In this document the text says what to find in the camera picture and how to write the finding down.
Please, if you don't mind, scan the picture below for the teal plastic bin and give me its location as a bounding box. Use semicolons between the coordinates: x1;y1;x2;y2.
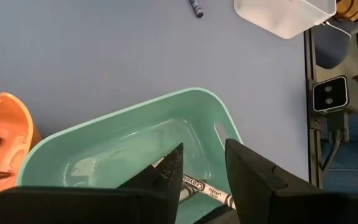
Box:
16;86;244;224

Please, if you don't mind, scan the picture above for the thin white wire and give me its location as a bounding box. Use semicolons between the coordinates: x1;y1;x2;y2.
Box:
321;20;353;40

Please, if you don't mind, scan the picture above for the wooden board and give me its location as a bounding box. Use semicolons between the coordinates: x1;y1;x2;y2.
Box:
335;0;358;20

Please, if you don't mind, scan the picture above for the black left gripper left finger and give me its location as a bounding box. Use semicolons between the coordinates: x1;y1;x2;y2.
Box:
0;142;185;224

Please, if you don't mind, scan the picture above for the white crayon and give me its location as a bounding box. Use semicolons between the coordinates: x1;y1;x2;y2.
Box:
181;173;237;211
178;182;199;202

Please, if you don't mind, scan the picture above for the black exterior camera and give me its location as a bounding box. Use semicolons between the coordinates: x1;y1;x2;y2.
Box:
311;75;358;114

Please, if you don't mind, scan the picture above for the orange plastic bin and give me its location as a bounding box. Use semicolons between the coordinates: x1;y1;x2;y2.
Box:
0;91;42;218

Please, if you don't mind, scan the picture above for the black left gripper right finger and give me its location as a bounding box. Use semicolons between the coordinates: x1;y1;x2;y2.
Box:
224;138;358;224

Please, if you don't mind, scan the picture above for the blue violet crayon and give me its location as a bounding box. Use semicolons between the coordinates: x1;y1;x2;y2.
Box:
188;0;205;19

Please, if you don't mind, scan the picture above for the clear plastic bin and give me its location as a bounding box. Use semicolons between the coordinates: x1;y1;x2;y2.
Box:
232;0;337;40

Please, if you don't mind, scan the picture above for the black camera cable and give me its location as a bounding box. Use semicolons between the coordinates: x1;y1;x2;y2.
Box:
321;111;351;172

